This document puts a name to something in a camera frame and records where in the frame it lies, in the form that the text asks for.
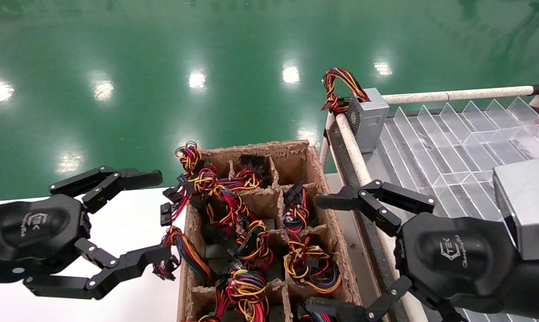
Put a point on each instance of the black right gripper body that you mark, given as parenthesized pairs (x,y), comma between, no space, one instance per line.
(457,259)

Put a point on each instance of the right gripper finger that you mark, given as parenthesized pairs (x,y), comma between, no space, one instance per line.
(381,197)
(341,311)

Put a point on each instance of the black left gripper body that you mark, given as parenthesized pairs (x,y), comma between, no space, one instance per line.
(23,228)

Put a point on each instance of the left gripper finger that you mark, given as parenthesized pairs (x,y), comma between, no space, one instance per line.
(131,264)
(113,179)

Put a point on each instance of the brown cardboard divider box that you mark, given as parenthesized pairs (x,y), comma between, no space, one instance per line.
(263,203)

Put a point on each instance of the red yellow bundle black connectors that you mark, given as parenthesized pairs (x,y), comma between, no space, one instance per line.
(249,178)

